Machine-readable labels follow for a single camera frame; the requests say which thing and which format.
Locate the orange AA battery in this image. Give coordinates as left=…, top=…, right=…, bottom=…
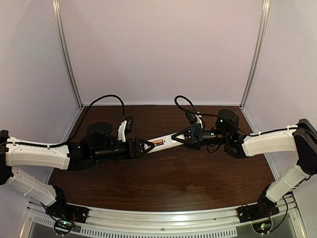
left=153, top=139, right=164, bottom=146

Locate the white remote control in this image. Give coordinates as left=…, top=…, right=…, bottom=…
left=148, top=133, right=183, bottom=154

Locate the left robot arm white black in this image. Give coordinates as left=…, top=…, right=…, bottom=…
left=0, top=120, right=155, bottom=210

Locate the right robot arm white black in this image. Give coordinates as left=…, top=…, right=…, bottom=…
left=171, top=110, right=317, bottom=209

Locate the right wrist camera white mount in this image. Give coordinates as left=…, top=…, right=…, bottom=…
left=185, top=112, right=206, bottom=129

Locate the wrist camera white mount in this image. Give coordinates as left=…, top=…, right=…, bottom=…
left=185, top=112, right=206, bottom=129
left=117, top=117, right=134, bottom=142

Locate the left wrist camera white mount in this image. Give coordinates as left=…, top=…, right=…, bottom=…
left=117, top=117, right=134, bottom=142

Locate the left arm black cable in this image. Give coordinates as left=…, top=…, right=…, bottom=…
left=47, top=94, right=125, bottom=149

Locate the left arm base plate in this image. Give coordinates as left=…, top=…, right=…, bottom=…
left=46, top=202, right=90, bottom=224

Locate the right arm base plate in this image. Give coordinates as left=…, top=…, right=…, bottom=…
left=236, top=202, right=279, bottom=223

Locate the curved aluminium front rail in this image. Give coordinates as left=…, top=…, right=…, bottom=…
left=21, top=194, right=307, bottom=238

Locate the right aluminium frame post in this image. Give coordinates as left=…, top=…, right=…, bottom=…
left=240, top=0, right=271, bottom=109

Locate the aluminium frame post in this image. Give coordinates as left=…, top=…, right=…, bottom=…
left=240, top=0, right=271, bottom=109
left=52, top=0, right=83, bottom=109

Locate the left aluminium frame post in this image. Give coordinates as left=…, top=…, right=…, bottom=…
left=52, top=0, right=83, bottom=109

